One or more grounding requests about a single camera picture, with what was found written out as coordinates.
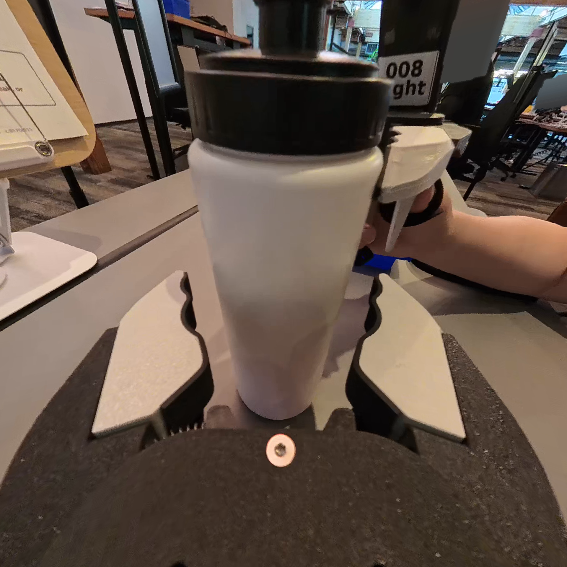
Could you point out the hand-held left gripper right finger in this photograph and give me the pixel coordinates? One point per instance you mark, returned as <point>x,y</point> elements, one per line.
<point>412,367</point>

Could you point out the wooden desk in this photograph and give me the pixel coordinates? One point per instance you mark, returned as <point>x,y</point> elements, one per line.
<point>195,31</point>

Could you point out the instruction sheet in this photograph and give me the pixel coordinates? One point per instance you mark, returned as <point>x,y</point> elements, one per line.
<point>26,88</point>

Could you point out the black wrist rest pad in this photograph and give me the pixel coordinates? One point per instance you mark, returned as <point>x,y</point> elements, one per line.
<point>487,285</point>

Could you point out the person's right hand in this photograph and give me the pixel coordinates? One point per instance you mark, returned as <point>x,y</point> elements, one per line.
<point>429,241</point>

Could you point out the white bottle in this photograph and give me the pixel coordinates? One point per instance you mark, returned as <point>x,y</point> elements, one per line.
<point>283,265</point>

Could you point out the blue plastic bin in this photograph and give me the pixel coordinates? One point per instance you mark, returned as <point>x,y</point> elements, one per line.
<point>383,263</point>

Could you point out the white sign stand base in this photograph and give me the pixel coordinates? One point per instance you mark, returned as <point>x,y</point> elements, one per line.
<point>44,270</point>

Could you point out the person's right forearm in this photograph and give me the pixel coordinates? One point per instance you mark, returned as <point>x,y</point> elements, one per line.
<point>509,252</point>

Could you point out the grey trash can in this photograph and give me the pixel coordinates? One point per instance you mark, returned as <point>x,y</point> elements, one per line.
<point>549,181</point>

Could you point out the black table frame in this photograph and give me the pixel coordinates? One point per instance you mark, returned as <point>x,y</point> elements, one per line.
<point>131,88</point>

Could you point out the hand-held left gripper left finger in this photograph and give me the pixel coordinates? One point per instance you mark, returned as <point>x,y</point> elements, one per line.
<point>150,367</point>

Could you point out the black bottle lid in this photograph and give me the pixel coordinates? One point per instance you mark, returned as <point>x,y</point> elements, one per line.
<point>288,115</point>

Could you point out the black office chair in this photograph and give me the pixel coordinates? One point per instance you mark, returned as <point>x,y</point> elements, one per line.
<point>498,137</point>

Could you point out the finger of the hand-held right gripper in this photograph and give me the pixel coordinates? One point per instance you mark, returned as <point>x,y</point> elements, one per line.
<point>416,159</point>

